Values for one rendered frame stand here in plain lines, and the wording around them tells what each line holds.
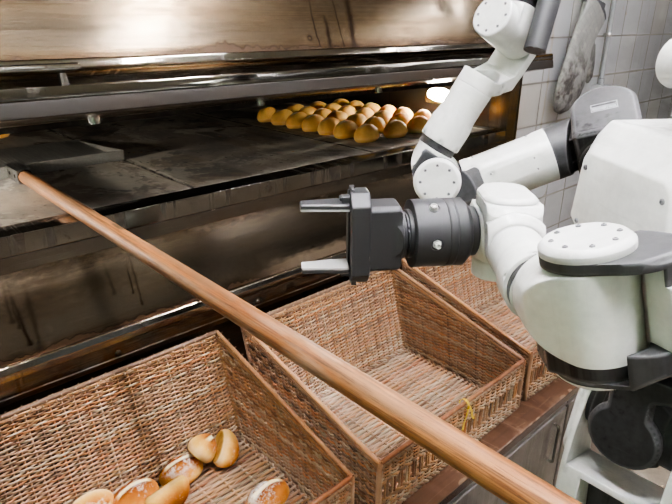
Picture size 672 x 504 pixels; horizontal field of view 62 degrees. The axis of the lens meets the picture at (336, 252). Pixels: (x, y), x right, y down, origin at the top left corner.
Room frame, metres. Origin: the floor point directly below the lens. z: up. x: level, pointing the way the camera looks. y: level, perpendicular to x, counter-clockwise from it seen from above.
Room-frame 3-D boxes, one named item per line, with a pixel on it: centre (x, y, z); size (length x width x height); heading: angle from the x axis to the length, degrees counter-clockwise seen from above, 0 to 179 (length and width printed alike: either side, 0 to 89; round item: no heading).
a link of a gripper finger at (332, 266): (0.67, 0.01, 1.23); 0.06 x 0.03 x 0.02; 97
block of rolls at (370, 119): (2.12, -0.06, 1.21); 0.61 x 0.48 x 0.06; 42
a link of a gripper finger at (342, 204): (0.67, 0.01, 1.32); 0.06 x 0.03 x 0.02; 97
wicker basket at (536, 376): (1.61, -0.56, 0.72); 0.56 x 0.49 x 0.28; 131
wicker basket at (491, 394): (1.22, -0.13, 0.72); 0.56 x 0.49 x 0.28; 133
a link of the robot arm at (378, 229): (0.68, -0.08, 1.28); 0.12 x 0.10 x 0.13; 97
